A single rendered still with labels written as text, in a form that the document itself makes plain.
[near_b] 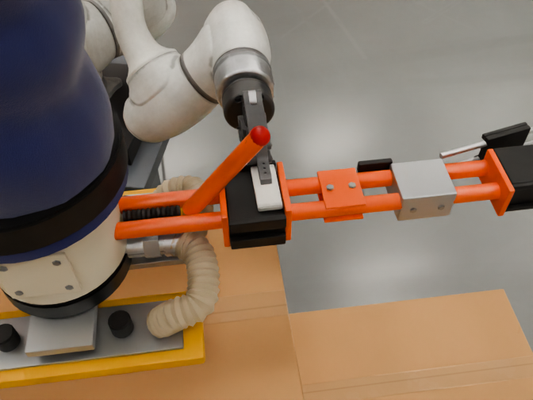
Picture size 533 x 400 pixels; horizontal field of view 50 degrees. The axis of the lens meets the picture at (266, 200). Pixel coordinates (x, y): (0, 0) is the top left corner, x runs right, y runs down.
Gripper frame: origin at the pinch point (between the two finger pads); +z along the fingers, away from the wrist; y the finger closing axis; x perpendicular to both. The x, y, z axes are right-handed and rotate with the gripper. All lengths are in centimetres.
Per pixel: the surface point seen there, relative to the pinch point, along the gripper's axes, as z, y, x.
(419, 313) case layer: -16, 69, -40
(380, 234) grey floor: -78, 123, -56
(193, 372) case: 8.7, 28.6, 12.4
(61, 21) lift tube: 3.2, -29.2, 17.3
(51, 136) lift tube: 7.2, -20.5, 20.1
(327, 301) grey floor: -53, 123, -30
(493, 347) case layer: -5, 68, -54
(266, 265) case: -9.0, 28.6, -1.3
